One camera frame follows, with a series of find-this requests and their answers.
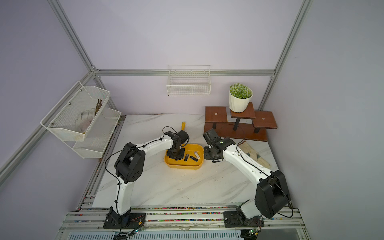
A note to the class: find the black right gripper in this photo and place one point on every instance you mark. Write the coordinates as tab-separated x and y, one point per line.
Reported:
207	155

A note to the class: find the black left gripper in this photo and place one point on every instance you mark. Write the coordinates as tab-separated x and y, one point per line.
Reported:
181	155

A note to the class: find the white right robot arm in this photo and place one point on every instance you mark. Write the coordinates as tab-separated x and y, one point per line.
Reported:
272	192

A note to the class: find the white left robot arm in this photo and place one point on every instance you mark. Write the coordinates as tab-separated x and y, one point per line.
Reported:
130	164

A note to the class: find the yellow storage box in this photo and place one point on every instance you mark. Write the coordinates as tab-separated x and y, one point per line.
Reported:
189	164

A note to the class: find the beige work glove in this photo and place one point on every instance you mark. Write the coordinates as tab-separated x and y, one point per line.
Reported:
251	152

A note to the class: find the brown wooden tiered stand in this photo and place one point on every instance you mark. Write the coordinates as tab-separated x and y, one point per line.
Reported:
248	125

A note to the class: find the white pot green plant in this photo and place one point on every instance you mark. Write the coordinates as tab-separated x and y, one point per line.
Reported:
239	97

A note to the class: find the white wire wall basket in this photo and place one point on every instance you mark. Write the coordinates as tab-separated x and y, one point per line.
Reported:
189	80

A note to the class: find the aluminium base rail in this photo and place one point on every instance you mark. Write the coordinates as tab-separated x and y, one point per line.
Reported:
216	221

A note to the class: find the white mesh wall shelf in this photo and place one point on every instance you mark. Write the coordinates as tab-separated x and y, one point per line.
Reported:
83	121

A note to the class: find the aluminium frame profile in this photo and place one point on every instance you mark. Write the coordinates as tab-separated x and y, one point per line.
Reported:
10	167

